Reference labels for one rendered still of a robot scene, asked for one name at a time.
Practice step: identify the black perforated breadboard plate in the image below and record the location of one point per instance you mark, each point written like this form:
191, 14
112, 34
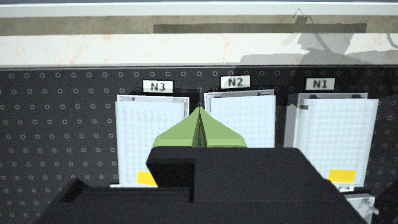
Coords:
59, 123

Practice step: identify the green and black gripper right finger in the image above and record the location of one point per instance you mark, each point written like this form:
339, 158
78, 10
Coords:
214, 134

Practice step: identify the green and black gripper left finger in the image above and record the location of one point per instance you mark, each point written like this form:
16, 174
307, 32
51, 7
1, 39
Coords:
184, 133

